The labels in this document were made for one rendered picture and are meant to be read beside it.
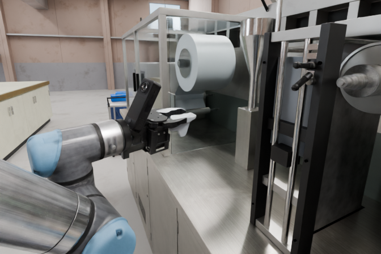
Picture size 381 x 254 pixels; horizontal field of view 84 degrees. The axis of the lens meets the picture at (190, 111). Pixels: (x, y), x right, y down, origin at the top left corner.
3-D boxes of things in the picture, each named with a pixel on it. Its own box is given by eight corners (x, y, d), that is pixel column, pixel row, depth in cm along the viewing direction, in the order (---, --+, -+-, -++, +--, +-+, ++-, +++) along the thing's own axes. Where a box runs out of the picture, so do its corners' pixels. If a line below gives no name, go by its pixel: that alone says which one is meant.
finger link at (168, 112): (176, 123, 64) (153, 131, 57) (178, 104, 62) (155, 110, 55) (184, 126, 62) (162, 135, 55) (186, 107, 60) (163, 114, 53)
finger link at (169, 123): (180, 119, 55) (149, 124, 51) (180, 113, 55) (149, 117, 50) (189, 126, 52) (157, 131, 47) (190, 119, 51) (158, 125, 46)
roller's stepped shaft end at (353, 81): (329, 90, 40) (332, 73, 39) (348, 88, 43) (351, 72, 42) (347, 92, 37) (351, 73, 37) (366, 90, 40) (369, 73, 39)
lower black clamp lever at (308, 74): (291, 92, 40) (288, 85, 40) (307, 77, 41) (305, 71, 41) (297, 92, 39) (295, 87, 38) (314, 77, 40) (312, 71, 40)
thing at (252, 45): (227, 160, 102) (232, 37, 89) (249, 155, 108) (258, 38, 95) (246, 174, 90) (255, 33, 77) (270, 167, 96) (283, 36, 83)
